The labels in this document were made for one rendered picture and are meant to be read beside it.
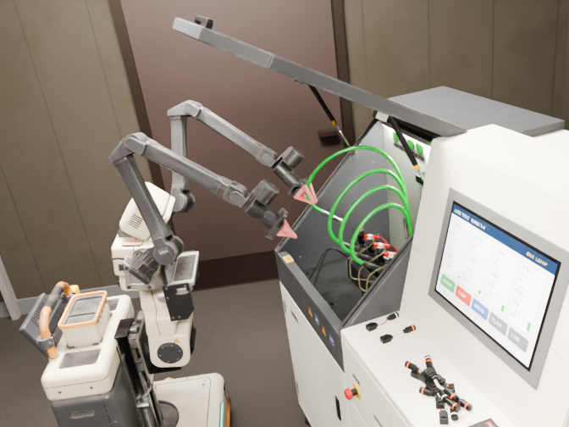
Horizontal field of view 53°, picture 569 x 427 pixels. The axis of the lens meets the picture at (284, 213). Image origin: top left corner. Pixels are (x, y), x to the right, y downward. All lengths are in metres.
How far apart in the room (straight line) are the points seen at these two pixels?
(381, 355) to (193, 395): 1.29
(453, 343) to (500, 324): 0.22
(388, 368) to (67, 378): 1.21
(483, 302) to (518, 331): 0.14
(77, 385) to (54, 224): 1.99
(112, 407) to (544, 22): 3.25
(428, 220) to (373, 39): 2.06
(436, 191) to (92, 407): 1.51
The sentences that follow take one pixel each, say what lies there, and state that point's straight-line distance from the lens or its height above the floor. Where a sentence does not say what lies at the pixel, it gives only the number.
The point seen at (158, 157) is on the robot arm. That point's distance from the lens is 1.94.
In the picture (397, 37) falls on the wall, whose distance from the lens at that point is 3.73.
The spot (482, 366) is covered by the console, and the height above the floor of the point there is 1.05.
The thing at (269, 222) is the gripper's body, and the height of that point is 1.31.
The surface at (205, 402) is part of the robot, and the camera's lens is 2.82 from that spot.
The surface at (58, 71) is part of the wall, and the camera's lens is 3.82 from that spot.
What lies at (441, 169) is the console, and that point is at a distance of 1.75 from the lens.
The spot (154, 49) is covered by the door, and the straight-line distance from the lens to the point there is 3.62.
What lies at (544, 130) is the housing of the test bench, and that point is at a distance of 2.05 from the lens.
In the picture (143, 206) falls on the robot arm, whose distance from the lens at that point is 1.99.
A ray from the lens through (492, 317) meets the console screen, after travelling 1.60.
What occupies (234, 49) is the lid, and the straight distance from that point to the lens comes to 1.55.
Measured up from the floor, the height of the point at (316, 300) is 0.95.
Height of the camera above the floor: 2.12
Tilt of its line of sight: 25 degrees down
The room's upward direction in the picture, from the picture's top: 8 degrees counter-clockwise
